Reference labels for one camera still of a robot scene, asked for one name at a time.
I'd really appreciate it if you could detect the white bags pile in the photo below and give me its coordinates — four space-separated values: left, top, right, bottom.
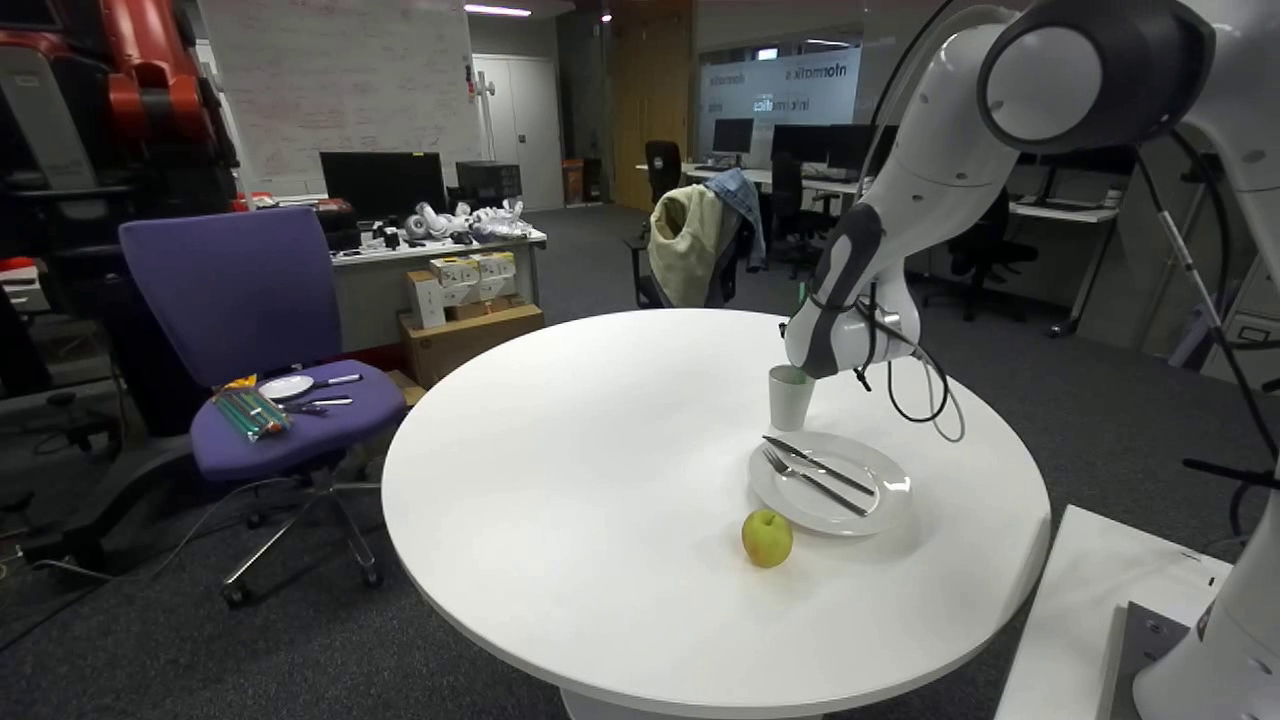
403 252 522 331

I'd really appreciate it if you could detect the grey mounting plate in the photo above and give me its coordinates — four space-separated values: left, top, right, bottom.
1106 596 1194 720

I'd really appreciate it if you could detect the purple office chair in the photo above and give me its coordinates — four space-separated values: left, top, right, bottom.
112 205 410 611

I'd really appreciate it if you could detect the silver fork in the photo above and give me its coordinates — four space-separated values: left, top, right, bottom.
757 446 872 522

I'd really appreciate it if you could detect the thin robot cable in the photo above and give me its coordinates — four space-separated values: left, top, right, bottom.
861 302 968 450

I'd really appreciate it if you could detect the white desk with clutter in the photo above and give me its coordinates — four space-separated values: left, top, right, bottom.
322 226 550 353

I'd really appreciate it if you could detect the small black monitor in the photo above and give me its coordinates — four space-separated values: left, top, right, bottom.
451 161 528 212

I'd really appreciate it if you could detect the long white desk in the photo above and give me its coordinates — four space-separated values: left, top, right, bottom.
681 155 1118 342

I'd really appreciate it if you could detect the white paper cup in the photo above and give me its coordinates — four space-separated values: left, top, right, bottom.
763 365 820 437

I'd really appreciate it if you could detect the green striped straw pack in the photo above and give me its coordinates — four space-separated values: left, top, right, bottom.
217 389 292 446

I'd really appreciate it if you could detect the cardboard box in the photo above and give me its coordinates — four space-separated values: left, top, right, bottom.
394 302 549 391

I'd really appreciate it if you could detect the blue garment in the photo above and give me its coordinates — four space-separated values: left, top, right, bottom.
704 169 772 269

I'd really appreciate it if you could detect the white round plate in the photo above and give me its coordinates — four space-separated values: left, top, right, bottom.
743 430 925 546

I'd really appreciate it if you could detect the black chair under jacket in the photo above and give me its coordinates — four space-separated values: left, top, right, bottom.
629 185 750 311

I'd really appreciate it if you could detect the beige jacket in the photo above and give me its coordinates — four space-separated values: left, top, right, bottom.
647 180 733 311

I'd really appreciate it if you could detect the black wide desk monitor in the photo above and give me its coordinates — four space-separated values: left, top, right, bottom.
772 120 872 172

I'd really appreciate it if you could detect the silver table knife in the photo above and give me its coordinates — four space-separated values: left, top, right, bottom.
760 433 880 501

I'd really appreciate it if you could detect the green apple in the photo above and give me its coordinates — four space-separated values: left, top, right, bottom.
735 504 798 572

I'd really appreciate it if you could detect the large black monitor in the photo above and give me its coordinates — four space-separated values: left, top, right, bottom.
314 148 451 226

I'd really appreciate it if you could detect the white plastic clutter pile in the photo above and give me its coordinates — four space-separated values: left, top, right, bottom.
400 195 538 252

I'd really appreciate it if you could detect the white robot base platform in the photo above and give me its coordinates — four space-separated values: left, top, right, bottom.
991 501 1237 720

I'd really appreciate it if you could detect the small white dish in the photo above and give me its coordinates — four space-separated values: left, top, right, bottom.
254 373 321 405

